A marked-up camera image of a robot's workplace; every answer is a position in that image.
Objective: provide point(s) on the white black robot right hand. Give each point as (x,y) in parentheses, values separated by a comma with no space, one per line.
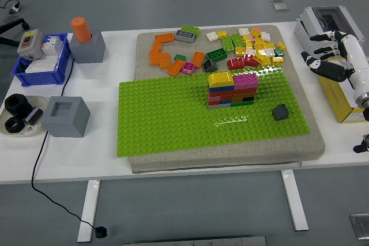
(351,53)

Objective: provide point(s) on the dark grey sloped brick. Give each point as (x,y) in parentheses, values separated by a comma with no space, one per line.
(281,112)

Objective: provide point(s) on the yellow curved brick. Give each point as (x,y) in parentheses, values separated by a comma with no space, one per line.
(220,78)

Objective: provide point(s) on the small green brick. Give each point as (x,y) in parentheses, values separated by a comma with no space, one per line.
(180,57)
(278,53)

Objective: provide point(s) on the white brick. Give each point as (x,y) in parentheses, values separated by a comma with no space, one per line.
(250,52)
(270,53)
(212,36)
(243,31)
(265,36)

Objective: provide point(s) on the small pink brick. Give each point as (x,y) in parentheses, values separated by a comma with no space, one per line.
(252,38)
(258,29)

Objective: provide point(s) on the red brick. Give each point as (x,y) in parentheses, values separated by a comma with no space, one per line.
(236,64)
(250,61)

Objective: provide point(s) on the lime green brick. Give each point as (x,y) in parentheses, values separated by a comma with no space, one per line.
(191,29)
(237,40)
(227,43)

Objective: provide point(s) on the dark green brick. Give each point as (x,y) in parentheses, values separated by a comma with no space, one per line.
(216,54)

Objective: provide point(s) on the orange brick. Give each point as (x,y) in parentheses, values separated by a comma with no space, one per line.
(164,37)
(198,59)
(176,68)
(157,46)
(165,61)
(154,57)

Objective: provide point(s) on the magenta brick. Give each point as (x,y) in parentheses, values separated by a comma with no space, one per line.
(188,68)

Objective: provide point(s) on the grey long brick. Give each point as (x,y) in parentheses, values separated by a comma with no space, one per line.
(184,35)

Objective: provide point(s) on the yellow white cardboard box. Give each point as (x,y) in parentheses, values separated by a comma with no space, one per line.
(337,102)

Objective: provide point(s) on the white table leg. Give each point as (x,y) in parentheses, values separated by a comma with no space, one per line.
(295,202)
(88,211)

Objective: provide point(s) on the metal floor hatch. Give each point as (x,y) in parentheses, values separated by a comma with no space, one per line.
(360,226)

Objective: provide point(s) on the grey foam mat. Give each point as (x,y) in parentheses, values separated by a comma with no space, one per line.
(201,158)

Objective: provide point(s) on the lime green studded baseplate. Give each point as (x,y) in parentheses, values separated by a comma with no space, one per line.
(173,119)

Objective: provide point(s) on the grey cube with round hole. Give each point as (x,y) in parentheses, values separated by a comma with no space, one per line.
(89,50)

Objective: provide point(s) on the orange cylinder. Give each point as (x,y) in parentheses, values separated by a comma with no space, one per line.
(81,30)

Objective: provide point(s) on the grey cube with square recess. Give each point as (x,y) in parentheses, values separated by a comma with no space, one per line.
(66,122)

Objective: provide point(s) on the white circuit breaker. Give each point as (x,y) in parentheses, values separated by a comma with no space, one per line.
(52,45)

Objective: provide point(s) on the black plug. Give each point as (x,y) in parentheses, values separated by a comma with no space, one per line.
(101,232)

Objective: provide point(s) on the blue plastic bin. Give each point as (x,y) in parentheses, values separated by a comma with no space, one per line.
(40,78)

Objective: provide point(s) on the white oval plate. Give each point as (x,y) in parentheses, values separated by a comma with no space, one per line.
(37,100)

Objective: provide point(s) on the brown metal cylindrical part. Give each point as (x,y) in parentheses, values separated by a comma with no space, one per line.
(34,115)

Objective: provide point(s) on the large black nut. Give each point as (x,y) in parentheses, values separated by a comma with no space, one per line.
(17,104)

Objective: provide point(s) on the black office chair base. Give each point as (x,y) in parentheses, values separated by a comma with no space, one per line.
(14,23)

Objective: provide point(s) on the small black nut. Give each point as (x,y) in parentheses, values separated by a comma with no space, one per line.
(14,126)

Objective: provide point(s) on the white electrical enclosure box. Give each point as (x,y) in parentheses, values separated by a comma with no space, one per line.
(311,21)

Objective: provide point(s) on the multicolour stacked brick wall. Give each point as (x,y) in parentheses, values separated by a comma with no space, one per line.
(214,102)

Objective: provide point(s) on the white switch panel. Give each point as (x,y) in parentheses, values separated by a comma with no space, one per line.
(41,66)

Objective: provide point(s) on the grey push-button switch box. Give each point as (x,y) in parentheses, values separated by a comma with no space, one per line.
(30,43)

